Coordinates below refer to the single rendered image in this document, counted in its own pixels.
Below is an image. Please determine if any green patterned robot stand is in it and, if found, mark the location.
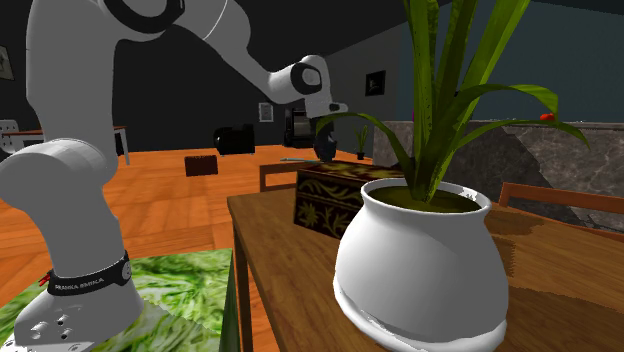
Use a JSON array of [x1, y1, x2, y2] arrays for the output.
[[0, 248, 241, 352]]

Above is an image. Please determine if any grey framed wall picture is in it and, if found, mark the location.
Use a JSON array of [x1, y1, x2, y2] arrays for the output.
[[0, 45, 15, 82]]

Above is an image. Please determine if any grey marble counter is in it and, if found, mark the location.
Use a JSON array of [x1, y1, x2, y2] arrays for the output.
[[372, 119, 624, 233]]

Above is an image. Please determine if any dark brown box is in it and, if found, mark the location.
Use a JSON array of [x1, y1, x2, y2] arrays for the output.
[[184, 154, 220, 178]]

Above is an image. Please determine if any black appliance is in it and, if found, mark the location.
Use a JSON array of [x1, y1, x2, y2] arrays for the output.
[[283, 106, 317, 149]]

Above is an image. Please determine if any wooden chair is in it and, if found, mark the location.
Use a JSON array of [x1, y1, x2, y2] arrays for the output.
[[258, 160, 314, 193], [497, 181, 624, 243]]

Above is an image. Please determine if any white chair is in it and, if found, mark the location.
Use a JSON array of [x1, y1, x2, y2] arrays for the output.
[[0, 118, 31, 156]]

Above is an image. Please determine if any small potted plant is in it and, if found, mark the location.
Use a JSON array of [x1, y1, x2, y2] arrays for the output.
[[353, 125, 371, 162]]

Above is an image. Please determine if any dark framed wall picture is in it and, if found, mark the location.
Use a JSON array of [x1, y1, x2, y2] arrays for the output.
[[364, 69, 387, 98]]

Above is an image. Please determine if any green plant in white pot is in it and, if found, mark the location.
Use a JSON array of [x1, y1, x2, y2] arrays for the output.
[[315, 0, 592, 352]]

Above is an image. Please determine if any black cylinder thing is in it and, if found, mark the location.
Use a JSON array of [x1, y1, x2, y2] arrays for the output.
[[212, 123, 256, 157]]

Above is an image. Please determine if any dark ornate patterned box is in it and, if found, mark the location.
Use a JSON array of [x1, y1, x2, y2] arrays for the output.
[[293, 161, 407, 241]]

